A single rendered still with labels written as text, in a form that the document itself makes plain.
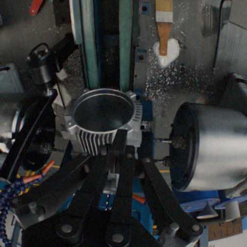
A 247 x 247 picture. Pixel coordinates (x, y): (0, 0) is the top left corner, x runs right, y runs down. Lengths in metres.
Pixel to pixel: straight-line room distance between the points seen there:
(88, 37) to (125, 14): 0.11
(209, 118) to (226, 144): 0.07
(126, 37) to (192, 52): 0.25
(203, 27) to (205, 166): 0.40
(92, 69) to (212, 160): 0.37
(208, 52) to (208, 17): 0.12
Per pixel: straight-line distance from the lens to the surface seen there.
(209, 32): 0.55
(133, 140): 0.37
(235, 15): 0.28
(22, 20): 0.65
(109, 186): 0.48
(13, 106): 0.46
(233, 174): 0.42
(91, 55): 0.43
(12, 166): 0.30
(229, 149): 0.38
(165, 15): 0.50
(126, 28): 0.39
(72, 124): 0.36
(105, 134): 0.33
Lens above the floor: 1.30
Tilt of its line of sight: 43 degrees down
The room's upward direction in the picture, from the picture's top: 172 degrees counter-clockwise
